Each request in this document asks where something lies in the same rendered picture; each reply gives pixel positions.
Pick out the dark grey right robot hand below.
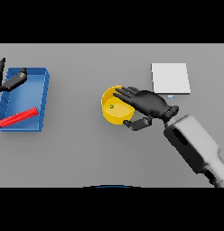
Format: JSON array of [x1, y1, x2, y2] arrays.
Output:
[[112, 86, 180, 132]]

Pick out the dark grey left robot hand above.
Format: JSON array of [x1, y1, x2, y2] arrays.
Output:
[[0, 57, 28, 97]]

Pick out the pale square measuring scale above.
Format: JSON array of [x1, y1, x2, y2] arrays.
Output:
[[150, 62, 191, 96]]

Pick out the yellow bowl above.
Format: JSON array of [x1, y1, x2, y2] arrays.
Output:
[[100, 85, 136, 125]]

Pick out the red beaker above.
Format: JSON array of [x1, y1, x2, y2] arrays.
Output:
[[0, 106, 40, 128]]

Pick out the blue tray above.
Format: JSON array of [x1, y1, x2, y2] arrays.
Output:
[[0, 67, 51, 133]]

